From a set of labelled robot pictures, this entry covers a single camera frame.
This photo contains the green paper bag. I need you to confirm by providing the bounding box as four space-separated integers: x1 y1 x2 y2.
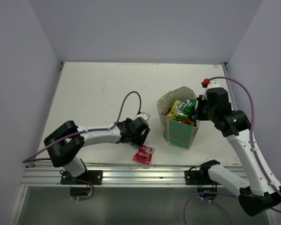
156 86 200 149

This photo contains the small pink snack packet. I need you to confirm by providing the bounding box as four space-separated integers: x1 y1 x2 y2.
133 145 155 165

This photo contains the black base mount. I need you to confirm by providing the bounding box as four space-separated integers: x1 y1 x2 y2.
184 167 220 185
59 170 103 185

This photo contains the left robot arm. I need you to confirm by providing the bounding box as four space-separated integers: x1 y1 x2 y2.
44 113 150 184

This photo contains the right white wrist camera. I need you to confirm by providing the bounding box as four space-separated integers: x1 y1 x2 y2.
201 78 221 90

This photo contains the blue snack bag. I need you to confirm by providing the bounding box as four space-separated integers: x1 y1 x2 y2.
190 107 197 127

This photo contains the aluminium mounting rail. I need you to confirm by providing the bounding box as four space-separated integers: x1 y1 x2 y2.
21 164 249 187

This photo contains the orange candy bag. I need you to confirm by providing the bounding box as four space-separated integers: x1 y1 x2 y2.
178 118 197 127

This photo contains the green Fox's candy bag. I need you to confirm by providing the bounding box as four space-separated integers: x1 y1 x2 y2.
165 98 197 120

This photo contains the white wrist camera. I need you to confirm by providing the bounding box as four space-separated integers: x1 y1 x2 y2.
201 78 221 90
136 112 150 121

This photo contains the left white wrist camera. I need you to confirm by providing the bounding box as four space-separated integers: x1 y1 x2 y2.
136 112 150 121

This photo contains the small grey snack packet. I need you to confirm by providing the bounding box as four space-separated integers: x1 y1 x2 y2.
131 144 139 150

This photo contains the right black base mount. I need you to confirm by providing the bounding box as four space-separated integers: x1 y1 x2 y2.
184 167 220 185

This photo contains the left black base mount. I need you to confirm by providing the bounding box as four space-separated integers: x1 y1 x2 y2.
59 170 103 185

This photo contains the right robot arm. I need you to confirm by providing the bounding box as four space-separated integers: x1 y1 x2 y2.
198 87 281 216

